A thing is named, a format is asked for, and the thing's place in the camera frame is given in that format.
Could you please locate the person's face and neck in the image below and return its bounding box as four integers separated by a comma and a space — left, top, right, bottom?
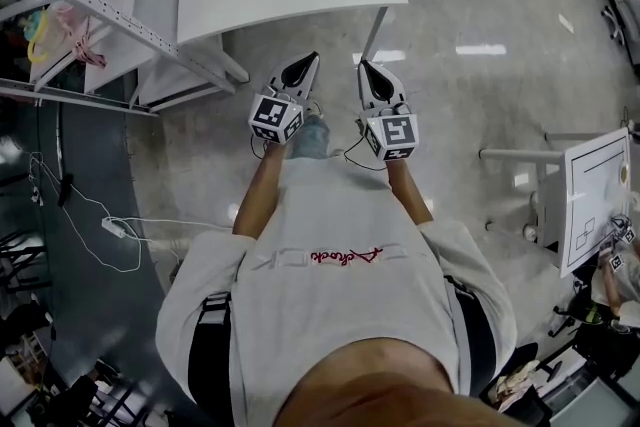
279, 337, 526, 427

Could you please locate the grey office chair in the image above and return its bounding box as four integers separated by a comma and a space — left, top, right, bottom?
598, 0, 640, 62

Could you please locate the black office chair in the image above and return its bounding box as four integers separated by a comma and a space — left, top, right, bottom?
549, 299, 640, 382

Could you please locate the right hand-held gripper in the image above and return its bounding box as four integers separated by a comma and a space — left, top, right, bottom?
355, 59, 419, 163

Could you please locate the black harness strap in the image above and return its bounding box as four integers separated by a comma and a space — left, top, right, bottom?
442, 274, 498, 400
187, 292, 234, 417

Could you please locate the person's grey shirt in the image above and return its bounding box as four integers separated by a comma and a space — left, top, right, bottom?
155, 157, 519, 427

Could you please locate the yellow ring toy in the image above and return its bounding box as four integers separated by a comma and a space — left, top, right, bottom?
27, 9, 54, 64

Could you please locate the white power strip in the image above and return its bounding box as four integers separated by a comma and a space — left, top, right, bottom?
101, 215, 129, 239

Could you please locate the pink bag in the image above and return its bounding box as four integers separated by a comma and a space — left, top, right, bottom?
54, 2, 109, 69

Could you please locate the person's left leg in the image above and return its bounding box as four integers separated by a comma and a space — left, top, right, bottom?
290, 114, 333, 163

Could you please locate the person's left forearm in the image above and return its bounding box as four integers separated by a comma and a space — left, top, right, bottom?
232, 142, 289, 239

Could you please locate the white table with black lines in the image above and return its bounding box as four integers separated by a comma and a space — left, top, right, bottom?
478, 127, 633, 280

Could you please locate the person's right forearm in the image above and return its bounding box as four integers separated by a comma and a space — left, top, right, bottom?
385, 158, 435, 229

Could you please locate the white floor cable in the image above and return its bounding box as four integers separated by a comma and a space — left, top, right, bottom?
27, 152, 236, 274

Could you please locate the black power adapter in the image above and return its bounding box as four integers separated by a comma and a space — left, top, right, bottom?
56, 172, 76, 209

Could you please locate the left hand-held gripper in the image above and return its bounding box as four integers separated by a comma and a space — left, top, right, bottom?
248, 51, 321, 147

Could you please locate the white perforated metal rack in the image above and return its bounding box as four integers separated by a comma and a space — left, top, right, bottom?
0, 0, 239, 117

